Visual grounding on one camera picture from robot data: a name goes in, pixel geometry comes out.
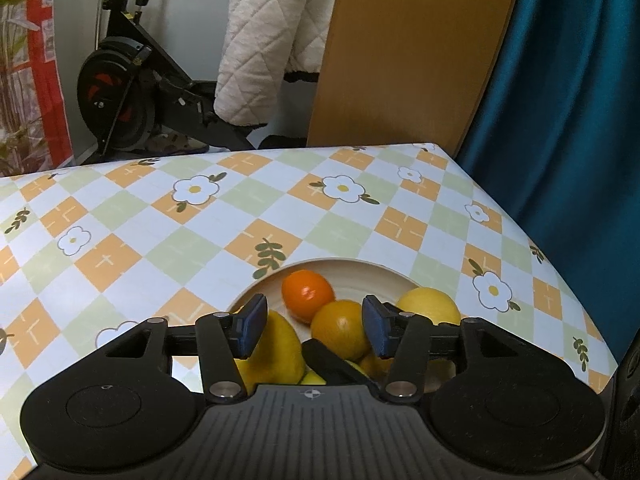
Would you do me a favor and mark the black exercise bike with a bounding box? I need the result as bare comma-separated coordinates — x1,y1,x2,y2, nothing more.
75,0,311,166

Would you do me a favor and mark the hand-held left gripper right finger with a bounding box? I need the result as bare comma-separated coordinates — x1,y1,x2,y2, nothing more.
361,294,571,405

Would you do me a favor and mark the beige ceramic plate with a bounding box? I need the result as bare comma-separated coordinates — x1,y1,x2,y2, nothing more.
225,257,463,396

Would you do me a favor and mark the teal curtain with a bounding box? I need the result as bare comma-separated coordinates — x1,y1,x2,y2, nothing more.
457,0,640,361

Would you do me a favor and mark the red printed plant curtain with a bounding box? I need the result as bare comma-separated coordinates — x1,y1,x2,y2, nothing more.
0,0,73,178

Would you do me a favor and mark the white quilted blanket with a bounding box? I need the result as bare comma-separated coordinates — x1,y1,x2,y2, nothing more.
213,0,346,127

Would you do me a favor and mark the orange mandarin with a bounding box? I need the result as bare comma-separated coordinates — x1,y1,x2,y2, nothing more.
281,270,336,324

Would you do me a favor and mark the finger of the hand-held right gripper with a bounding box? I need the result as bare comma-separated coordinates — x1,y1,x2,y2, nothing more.
301,338,380,388

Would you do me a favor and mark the small yellow lemon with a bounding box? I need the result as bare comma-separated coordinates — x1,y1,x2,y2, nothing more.
395,287,462,393

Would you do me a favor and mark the wooden board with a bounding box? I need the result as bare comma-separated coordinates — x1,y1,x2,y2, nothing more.
306,0,526,153

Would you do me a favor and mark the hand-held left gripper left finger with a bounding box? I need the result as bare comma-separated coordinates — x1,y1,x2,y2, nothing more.
105,294,268,406

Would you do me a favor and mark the checked floral tablecloth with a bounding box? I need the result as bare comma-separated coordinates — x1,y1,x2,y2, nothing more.
0,142,621,480

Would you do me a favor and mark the large yellow lemon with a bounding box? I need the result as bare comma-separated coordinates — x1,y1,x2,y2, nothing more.
232,310,307,395

